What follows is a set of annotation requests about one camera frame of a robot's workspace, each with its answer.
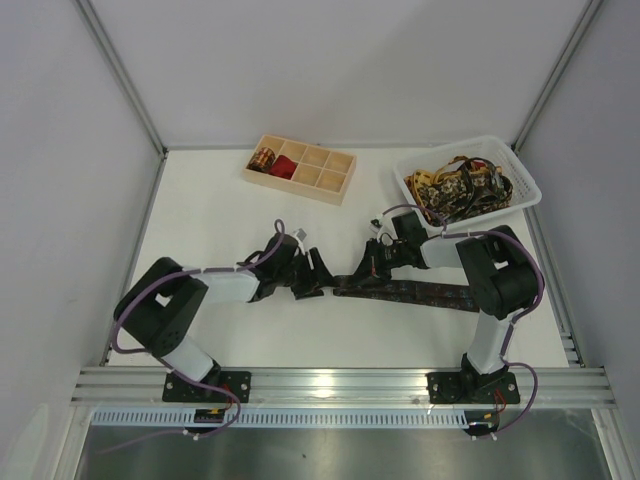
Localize brown blue-flowered tie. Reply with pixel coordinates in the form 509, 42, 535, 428
333, 276, 480, 313

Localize white plastic basket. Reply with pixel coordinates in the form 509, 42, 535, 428
393, 135, 542, 234

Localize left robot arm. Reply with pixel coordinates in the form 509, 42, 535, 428
112, 234, 337, 388

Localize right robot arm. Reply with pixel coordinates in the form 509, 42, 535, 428
334, 213, 544, 403

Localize yellow patterned tie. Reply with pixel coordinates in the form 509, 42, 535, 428
404, 156, 474, 215

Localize wooden compartment box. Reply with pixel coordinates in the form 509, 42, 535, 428
242, 134, 356, 206

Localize rolled red tie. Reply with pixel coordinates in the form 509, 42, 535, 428
268, 155, 298, 180

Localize rolled brown patterned tie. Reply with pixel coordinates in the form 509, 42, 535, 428
247, 147, 276, 173

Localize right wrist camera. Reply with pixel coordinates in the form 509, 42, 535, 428
370, 215, 384, 232

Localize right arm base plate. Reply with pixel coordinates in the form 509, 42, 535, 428
426, 370, 521, 405

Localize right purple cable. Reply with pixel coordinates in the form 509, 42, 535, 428
382, 203, 546, 444

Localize purple cable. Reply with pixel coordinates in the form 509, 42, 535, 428
94, 218, 287, 454
382, 203, 546, 444

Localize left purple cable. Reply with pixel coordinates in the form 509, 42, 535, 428
94, 218, 287, 454

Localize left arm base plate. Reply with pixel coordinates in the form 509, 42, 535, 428
162, 368, 253, 403

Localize white slotted cable duct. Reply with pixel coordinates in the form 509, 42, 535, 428
91, 407, 469, 429

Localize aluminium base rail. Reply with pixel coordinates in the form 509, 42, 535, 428
71, 366, 616, 409

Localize left aluminium frame post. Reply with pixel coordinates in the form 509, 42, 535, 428
72, 0, 167, 159

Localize aluminium frame post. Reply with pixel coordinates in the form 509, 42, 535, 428
511, 0, 606, 155
72, 0, 167, 159

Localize right aluminium frame post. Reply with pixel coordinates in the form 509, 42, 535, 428
511, 0, 606, 155

